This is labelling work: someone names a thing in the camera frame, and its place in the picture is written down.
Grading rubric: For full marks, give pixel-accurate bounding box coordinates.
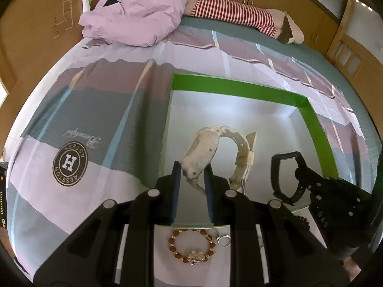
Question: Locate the small silver ring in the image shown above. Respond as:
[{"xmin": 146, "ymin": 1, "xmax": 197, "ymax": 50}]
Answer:
[{"xmin": 215, "ymin": 234, "xmax": 232, "ymax": 248}]

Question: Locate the brown bead bracelet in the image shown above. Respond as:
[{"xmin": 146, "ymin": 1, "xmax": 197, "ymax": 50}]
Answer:
[{"xmin": 167, "ymin": 228, "xmax": 217, "ymax": 267}]

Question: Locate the green white cardboard box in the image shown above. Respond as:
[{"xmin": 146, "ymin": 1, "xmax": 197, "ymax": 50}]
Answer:
[{"xmin": 163, "ymin": 74, "xmax": 338, "ymax": 204}]

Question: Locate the plaid bed sheet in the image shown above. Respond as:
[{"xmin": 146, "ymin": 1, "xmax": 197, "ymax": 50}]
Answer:
[{"xmin": 6, "ymin": 17, "xmax": 381, "ymax": 279}]

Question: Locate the pink crumpled duvet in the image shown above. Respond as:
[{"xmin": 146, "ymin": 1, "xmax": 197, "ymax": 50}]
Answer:
[{"xmin": 79, "ymin": 0, "xmax": 188, "ymax": 47}]

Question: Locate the wooden bed frame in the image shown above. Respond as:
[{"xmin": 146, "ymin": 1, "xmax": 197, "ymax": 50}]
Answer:
[{"xmin": 326, "ymin": 0, "xmax": 383, "ymax": 103}]

